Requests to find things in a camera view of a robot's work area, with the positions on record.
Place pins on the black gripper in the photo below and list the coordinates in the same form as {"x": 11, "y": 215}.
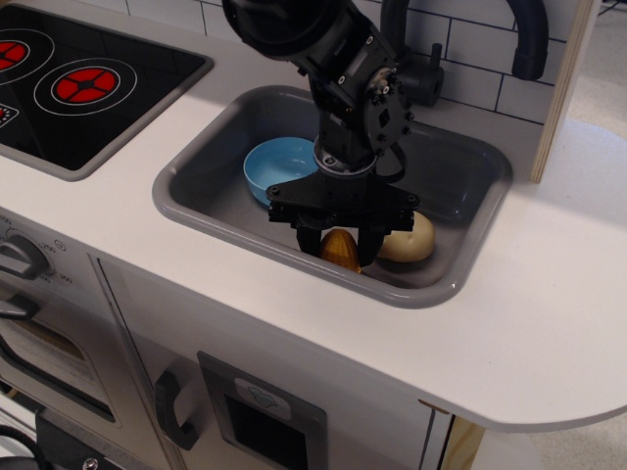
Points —
{"x": 319, "y": 202}

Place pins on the yellow toy corn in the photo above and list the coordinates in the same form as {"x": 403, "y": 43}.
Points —
{"x": 339, "y": 247}

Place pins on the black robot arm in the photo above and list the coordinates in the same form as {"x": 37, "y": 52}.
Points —
{"x": 363, "y": 115}

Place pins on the blue plastic bowl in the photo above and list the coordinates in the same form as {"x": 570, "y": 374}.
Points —
{"x": 276, "y": 161}

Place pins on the grey toy sink basin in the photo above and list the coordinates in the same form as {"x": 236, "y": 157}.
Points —
{"x": 460, "y": 183}

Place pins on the beige toy potato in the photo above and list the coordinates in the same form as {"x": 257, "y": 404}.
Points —
{"x": 410, "y": 246}

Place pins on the black toy faucet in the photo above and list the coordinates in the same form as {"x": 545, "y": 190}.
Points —
{"x": 424, "y": 81}

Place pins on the grey dispenser panel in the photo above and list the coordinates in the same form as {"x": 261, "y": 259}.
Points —
{"x": 276, "y": 427}

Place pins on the wooden side panel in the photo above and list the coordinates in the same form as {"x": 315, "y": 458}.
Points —
{"x": 576, "y": 47}

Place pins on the black toy stove top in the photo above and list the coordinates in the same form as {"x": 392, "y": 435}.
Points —
{"x": 73, "y": 94}

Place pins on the grey oven knob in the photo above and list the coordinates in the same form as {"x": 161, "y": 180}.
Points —
{"x": 21, "y": 258}

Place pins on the black cabinet door handle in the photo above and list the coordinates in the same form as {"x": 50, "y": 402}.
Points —
{"x": 175, "y": 410}

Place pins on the grey oven door handle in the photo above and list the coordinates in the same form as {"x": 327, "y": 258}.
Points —
{"x": 15, "y": 306}

